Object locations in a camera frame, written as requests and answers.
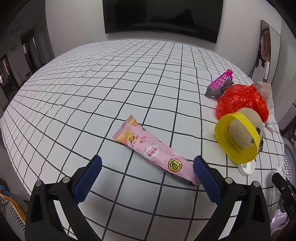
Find white round cap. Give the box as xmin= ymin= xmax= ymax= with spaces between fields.
xmin=237 ymin=160 xmax=255 ymax=176

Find baby wipes packet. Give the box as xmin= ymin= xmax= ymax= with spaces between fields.
xmin=255 ymin=81 xmax=275 ymax=134

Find beige fluffy round pad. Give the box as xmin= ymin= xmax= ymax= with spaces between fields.
xmin=228 ymin=108 xmax=263 ymax=150

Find red plastic bag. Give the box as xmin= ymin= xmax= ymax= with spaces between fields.
xmin=216 ymin=84 xmax=269 ymax=123

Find black wall television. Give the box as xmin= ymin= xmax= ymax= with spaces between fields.
xmin=103 ymin=0 xmax=223 ymax=43

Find pink snack wrapper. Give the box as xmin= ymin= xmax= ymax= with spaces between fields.
xmin=112 ymin=115 xmax=201 ymax=186

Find pink plastic shuttlecock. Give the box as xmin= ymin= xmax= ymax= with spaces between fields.
xmin=208 ymin=69 xmax=233 ymax=90

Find white grid tablecloth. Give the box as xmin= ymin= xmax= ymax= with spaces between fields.
xmin=1 ymin=40 xmax=284 ymax=240

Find yellow plastic lid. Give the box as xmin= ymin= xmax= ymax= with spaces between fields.
xmin=214 ymin=112 xmax=260 ymax=164

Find tall standing mirror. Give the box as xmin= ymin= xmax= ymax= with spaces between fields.
xmin=248 ymin=20 xmax=281 ymax=84

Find grey perforated laundry basket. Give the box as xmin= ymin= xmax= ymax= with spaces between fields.
xmin=283 ymin=138 xmax=296 ymax=186

